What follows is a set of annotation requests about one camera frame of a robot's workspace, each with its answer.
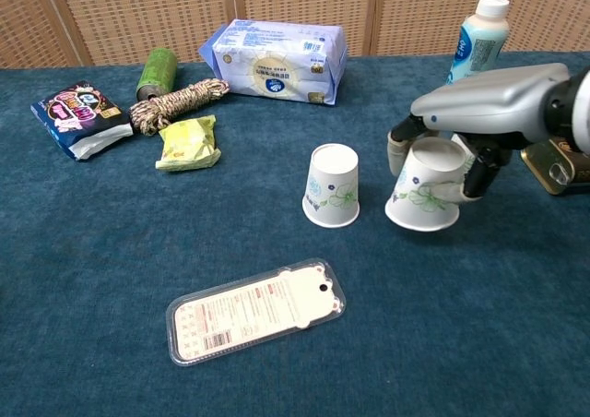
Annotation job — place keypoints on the clear plastic blister pack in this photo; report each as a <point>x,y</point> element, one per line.
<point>253,311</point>

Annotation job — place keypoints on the black and gold tin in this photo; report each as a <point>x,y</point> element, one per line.
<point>546,165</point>

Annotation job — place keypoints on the yellow-green snack packet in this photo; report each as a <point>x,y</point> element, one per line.
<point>189,142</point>

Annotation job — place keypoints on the white milk drink bottle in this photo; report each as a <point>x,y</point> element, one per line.
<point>481,39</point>

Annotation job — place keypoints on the woven bamboo folding screen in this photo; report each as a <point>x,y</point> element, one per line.
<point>295,11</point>

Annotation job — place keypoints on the pale blue tissue pack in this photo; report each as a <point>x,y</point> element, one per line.
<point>276,62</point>

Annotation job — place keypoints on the blue table cloth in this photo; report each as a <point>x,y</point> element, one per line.
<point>415,320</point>

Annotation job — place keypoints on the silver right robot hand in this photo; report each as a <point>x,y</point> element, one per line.
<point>488,98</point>

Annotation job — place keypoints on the dark blue sanitary pad pack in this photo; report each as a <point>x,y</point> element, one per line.
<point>76,112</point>

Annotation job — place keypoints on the green drink can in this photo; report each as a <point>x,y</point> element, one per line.
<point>157,73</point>

